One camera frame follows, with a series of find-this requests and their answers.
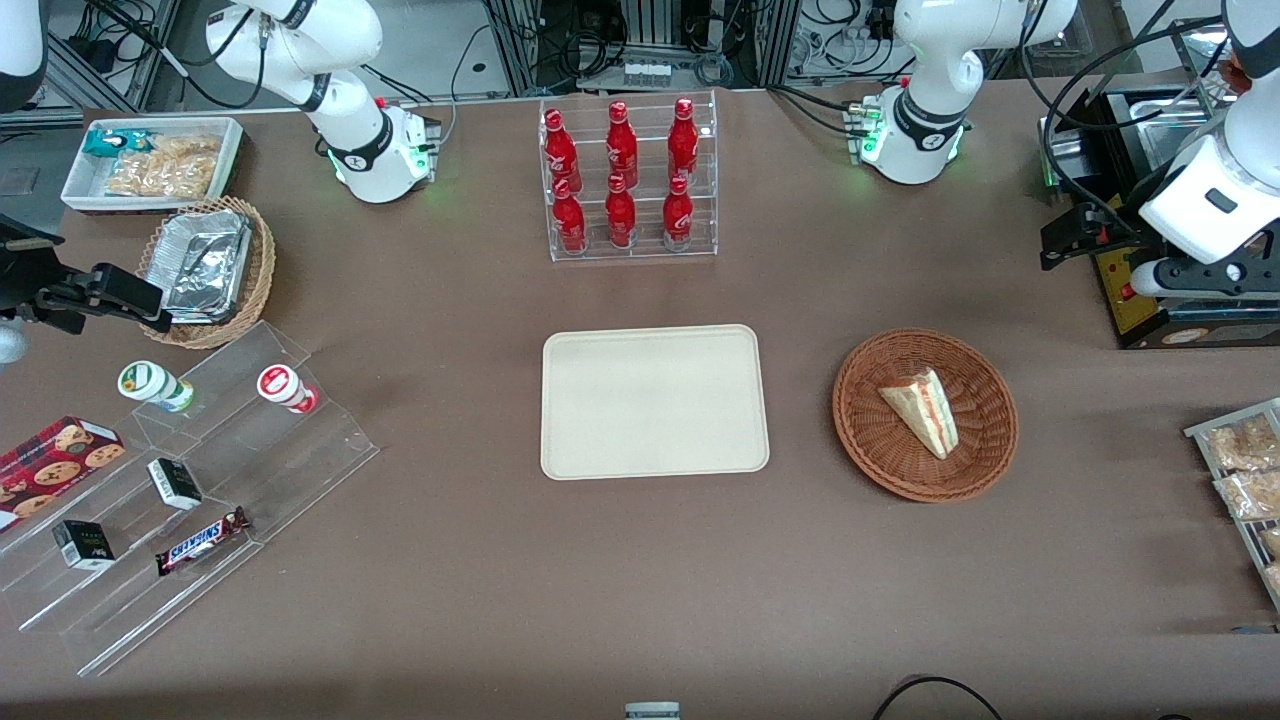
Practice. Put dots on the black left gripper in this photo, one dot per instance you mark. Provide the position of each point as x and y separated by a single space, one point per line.
1128 206

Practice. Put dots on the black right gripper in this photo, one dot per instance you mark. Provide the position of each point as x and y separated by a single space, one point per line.
20 277

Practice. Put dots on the triangular sandwich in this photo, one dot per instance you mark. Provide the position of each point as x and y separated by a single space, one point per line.
925 410

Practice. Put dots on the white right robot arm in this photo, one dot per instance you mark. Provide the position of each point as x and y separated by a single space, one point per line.
300 50

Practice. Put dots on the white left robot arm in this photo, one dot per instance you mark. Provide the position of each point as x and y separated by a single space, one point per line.
930 60

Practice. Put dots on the silver foil tray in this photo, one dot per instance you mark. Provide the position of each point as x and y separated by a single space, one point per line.
205 265

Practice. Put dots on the light tan wicker basket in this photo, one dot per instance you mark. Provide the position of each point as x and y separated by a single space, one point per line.
255 270

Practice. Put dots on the brown wicker basket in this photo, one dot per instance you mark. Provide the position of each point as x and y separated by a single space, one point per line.
880 440

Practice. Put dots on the metal tray of snacks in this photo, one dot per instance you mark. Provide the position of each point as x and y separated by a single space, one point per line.
1240 530

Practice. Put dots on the beige plastic tray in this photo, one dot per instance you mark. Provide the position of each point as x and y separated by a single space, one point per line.
655 400

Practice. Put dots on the black machine with yellow panel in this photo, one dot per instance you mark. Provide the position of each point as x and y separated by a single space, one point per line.
1140 310

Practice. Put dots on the green lid yogurt cup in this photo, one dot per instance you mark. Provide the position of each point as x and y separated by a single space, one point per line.
150 383

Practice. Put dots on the white rectangular bin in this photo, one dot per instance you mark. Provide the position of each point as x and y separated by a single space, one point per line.
75 185

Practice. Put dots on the clear bag of chips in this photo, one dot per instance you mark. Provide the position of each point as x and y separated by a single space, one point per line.
170 168

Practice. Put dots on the green snack packet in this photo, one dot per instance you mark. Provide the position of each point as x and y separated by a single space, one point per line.
115 142

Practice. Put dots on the red lid yogurt cup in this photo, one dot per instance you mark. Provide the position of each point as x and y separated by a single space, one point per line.
283 386

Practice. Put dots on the red cookie box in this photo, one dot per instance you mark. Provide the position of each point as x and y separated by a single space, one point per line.
55 465

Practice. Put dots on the small black carton box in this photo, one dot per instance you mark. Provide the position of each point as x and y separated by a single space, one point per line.
83 545
175 483

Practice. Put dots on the clear acrylic step display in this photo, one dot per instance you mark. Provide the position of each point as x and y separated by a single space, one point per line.
250 470

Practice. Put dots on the Snickers chocolate bar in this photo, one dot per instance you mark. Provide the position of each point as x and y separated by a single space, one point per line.
200 541

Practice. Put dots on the clear bag of snacks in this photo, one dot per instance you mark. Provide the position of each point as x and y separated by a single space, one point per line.
1245 445
1250 495

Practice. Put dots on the red cola bottle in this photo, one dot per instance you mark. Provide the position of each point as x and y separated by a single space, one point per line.
683 135
678 215
621 140
620 215
560 145
569 220

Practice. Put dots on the clear acrylic bottle rack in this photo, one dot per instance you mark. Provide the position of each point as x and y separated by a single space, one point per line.
645 245

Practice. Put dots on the small grey device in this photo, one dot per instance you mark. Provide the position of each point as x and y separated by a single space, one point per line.
652 711

